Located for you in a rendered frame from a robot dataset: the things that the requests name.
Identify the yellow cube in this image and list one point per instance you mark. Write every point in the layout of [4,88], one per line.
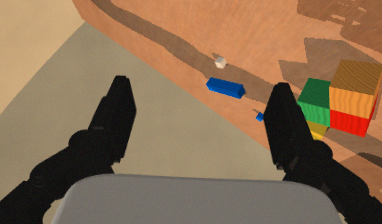
[317,130]

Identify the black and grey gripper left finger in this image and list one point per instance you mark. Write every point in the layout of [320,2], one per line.
[87,155]

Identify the red cube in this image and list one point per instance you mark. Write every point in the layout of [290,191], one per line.
[350,123]

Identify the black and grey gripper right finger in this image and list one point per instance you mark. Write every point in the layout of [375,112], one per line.
[310,162]

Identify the green cube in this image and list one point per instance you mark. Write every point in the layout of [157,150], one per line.
[314,101]

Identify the blue rectangular bar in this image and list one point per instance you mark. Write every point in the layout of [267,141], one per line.
[225,87]

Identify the small blue cube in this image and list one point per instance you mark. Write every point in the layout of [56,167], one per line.
[259,117]

